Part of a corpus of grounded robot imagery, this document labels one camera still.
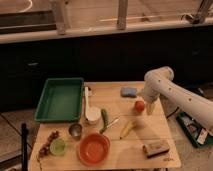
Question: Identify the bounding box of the green plastic cup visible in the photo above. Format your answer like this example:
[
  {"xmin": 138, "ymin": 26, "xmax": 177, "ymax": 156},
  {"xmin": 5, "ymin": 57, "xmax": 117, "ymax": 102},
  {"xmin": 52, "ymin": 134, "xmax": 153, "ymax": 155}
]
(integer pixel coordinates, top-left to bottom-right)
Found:
[{"xmin": 50, "ymin": 138, "xmax": 65, "ymax": 156}]

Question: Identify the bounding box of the bunch of red grapes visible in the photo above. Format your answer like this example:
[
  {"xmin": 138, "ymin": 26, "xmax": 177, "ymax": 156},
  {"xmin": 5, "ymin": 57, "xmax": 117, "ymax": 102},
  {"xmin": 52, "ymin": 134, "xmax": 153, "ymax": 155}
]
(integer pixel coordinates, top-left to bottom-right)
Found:
[{"xmin": 38, "ymin": 131, "xmax": 59, "ymax": 158}]

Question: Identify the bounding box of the black pole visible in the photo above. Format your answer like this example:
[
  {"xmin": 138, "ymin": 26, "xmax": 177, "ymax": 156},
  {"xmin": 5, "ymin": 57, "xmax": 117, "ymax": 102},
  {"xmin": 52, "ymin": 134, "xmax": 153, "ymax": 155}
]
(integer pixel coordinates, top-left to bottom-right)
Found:
[{"xmin": 21, "ymin": 123, "xmax": 28, "ymax": 171}]

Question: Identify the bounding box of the yellow banana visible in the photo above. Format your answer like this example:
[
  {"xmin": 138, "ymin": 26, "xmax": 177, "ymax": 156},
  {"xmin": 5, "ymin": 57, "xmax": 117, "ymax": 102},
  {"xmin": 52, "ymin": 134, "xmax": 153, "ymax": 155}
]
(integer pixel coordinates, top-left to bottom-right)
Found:
[{"xmin": 120, "ymin": 121, "xmax": 136, "ymax": 139}]

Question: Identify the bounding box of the green cucumber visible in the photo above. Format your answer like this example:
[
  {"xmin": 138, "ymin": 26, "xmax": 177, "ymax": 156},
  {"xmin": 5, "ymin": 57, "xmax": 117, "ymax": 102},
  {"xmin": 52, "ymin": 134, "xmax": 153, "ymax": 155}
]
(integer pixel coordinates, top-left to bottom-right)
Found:
[{"xmin": 99, "ymin": 109, "xmax": 108, "ymax": 134}]

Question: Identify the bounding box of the orange plastic bowl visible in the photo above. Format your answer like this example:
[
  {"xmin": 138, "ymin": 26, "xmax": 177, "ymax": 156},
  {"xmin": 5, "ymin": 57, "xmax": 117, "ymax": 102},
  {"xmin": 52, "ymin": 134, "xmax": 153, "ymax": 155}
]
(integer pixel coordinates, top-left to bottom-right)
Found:
[{"xmin": 77, "ymin": 133, "xmax": 110, "ymax": 166}]

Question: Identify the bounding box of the wooden block eraser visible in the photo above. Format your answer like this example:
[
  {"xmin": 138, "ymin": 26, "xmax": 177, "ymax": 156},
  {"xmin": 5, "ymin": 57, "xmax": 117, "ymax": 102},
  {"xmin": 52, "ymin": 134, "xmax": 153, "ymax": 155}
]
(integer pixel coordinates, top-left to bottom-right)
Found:
[{"xmin": 143, "ymin": 140, "xmax": 170, "ymax": 158}]

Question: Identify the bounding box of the blue sponge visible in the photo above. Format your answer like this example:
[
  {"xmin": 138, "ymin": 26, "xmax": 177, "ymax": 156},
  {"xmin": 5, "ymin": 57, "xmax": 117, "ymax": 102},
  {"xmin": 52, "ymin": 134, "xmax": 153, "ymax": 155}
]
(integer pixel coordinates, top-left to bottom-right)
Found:
[{"xmin": 121, "ymin": 87, "xmax": 137, "ymax": 98}]

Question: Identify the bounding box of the green plastic tray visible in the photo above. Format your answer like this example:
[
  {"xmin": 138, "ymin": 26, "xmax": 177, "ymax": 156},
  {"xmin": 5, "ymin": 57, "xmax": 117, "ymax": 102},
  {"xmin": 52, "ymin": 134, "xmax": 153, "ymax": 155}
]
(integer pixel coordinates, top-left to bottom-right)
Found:
[{"xmin": 35, "ymin": 78, "xmax": 84, "ymax": 123}]

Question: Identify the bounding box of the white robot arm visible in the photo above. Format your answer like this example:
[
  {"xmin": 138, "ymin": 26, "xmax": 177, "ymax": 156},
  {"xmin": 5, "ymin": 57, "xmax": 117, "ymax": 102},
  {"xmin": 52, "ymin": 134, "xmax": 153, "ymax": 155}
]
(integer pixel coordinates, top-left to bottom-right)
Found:
[{"xmin": 142, "ymin": 66, "xmax": 213, "ymax": 136}]

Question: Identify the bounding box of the green bin with items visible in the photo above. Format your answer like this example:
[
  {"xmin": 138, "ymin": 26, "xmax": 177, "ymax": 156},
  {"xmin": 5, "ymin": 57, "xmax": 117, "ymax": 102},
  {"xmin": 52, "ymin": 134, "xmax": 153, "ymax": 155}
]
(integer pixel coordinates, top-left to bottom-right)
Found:
[{"xmin": 176, "ymin": 112, "xmax": 213, "ymax": 148}]

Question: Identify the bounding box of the small metal cup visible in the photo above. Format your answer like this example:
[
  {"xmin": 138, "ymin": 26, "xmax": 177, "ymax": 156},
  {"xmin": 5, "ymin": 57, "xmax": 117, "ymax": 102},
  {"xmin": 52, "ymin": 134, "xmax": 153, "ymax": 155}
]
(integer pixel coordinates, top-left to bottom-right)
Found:
[{"xmin": 68, "ymin": 123, "xmax": 82, "ymax": 139}]

